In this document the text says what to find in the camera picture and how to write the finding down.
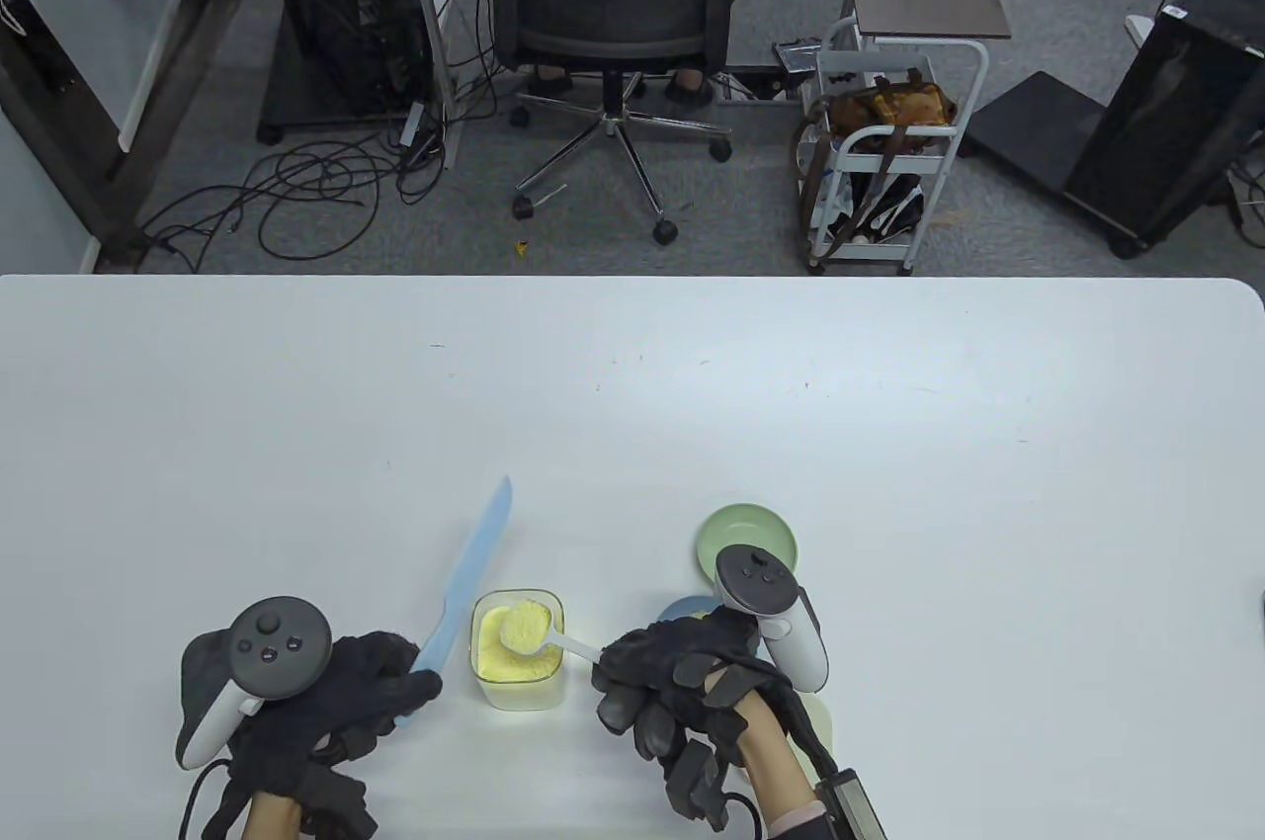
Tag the person's right hand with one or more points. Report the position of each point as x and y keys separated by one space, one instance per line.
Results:
x=707 y=682

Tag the person's left hand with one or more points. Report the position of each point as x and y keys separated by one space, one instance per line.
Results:
x=296 y=712

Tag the person's right middle finger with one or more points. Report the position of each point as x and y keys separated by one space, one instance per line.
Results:
x=618 y=710

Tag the person's left fingers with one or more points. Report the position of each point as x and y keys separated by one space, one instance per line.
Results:
x=390 y=682

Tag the person's right little finger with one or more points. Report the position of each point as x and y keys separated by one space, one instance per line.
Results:
x=696 y=781

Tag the white plastic spoon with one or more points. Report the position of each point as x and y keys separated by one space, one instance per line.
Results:
x=553 y=639

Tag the light blue plastic knife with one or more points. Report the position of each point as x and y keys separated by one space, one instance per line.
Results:
x=464 y=573

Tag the person's left forearm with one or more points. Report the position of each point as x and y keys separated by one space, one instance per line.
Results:
x=272 y=818

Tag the person's right forearm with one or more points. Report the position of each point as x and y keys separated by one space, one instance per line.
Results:
x=773 y=761

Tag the clear square plastic container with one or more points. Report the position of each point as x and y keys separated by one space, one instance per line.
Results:
x=516 y=682

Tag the yellow powder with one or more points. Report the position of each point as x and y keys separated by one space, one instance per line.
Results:
x=504 y=664

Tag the light blue bowl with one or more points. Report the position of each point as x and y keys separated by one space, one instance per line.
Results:
x=687 y=609

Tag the grey white left hand controller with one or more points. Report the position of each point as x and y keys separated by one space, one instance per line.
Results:
x=272 y=647

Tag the grey white hand controller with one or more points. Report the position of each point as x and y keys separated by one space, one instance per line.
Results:
x=766 y=598
x=272 y=647

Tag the cream white bowl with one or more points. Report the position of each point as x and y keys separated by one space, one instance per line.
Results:
x=820 y=721

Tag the grey white right hand controller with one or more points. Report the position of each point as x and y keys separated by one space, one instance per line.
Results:
x=766 y=598

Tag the pale green bowl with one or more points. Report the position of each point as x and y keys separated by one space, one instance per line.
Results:
x=746 y=527

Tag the black and white bag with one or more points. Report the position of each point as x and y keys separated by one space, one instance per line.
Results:
x=880 y=212

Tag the white rolling cart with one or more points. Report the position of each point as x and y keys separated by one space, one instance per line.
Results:
x=934 y=188

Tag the brown leather bag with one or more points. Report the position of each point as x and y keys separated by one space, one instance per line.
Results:
x=889 y=109

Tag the white desk leg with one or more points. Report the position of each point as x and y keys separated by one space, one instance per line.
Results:
x=435 y=20

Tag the black computer tower on wheels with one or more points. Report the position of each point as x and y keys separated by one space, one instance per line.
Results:
x=346 y=10

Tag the flat black platform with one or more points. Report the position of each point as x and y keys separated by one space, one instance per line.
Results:
x=1033 y=124

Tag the large black computer case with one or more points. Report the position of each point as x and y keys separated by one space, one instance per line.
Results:
x=1176 y=109

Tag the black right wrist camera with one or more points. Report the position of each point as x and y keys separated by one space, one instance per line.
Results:
x=852 y=805

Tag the dark frame desk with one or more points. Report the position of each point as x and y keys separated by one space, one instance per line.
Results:
x=59 y=89

